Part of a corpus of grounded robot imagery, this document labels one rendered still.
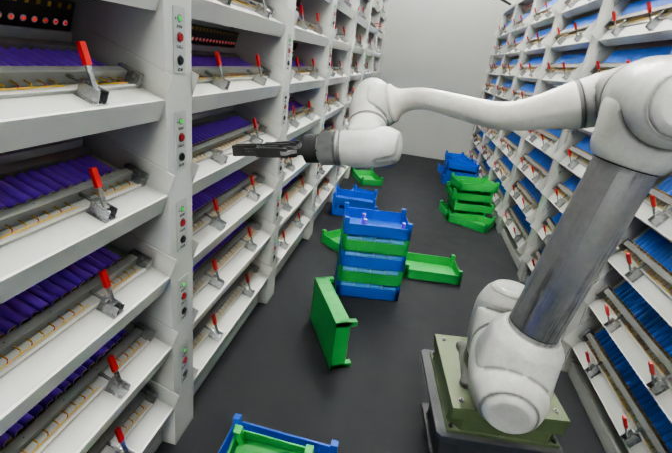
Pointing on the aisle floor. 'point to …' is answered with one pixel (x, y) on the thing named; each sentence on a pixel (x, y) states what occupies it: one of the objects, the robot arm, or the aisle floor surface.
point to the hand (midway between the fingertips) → (246, 149)
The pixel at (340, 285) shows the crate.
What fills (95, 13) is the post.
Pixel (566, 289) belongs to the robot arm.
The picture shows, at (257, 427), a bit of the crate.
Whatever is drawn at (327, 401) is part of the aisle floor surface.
